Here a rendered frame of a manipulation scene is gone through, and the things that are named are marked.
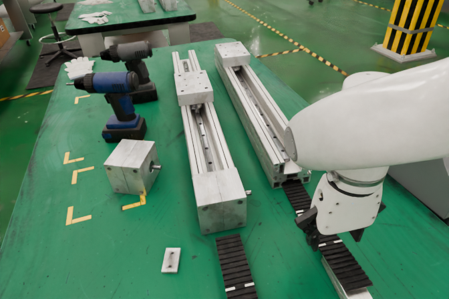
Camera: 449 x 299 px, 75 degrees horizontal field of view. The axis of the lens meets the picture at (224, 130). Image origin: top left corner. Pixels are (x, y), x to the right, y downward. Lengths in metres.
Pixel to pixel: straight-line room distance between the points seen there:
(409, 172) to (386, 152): 0.52
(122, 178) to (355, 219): 0.51
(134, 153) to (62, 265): 0.27
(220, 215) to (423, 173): 0.46
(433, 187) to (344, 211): 0.33
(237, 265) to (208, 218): 0.11
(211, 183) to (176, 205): 0.13
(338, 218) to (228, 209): 0.22
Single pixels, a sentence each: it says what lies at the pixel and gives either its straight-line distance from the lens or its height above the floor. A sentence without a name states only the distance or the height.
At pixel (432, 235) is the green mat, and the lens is 0.77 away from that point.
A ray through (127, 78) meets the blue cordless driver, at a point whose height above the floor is 0.99.
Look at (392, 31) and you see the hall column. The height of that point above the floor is 0.25.
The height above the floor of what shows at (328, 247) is 0.81.
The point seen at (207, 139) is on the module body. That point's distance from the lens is 0.81.
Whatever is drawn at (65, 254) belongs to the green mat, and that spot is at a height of 0.78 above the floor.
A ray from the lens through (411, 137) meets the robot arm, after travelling 0.30.
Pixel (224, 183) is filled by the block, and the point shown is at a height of 0.87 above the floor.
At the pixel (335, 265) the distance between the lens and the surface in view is 0.60.
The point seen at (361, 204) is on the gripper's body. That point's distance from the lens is 0.51.
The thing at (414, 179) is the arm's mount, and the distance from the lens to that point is 0.82.
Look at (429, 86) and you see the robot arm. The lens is 0.30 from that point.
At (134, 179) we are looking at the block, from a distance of 0.73.
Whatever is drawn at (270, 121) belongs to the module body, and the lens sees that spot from 0.90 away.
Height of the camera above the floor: 1.33
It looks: 36 degrees down
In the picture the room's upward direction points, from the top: 3 degrees counter-clockwise
